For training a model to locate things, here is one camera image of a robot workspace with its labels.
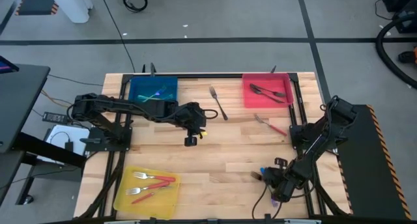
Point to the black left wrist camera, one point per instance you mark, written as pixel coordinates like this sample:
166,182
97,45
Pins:
191,141

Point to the black desk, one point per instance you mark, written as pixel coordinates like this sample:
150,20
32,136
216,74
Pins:
19,103

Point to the pink plastic bin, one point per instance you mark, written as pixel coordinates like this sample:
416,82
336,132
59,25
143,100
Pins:
251,102

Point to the white box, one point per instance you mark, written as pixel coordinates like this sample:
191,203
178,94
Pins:
78,134

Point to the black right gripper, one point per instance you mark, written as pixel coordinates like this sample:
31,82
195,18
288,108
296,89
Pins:
291,183

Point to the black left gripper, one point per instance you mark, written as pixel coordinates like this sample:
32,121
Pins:
195,118

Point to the yellow tape tag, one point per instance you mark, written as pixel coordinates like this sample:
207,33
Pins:
204,133

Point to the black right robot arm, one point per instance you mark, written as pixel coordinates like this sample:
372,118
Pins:
340,113

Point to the black table frame rails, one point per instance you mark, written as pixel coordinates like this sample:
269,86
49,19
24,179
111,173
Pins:
208,75

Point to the black crossbar with white strips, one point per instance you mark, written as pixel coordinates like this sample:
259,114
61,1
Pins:
211,221

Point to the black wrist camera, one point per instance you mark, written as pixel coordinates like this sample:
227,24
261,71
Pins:
280,162
191,141

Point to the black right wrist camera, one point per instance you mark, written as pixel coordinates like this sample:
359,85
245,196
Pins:
280,162

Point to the black platform with hazard stripes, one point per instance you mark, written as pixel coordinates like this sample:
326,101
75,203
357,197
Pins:
368,168
36,2

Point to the orange and black tool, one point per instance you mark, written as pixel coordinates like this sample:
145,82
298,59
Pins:
407,56

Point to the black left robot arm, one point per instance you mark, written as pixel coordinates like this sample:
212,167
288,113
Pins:
130,108

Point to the small black adapter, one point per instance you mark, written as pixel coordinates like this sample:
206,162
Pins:
69,146

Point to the blue plastic bin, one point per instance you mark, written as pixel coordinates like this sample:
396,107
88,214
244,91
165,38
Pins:
140,85

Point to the yellow plastic cup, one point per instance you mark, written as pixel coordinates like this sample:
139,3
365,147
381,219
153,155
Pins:
163,204

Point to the white stand base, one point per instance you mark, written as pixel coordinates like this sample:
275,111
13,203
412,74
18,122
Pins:
68,6

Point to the dark laptop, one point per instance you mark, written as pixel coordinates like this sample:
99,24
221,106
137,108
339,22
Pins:
6,66

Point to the black power adapter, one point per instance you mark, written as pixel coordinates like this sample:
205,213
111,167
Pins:
54,117

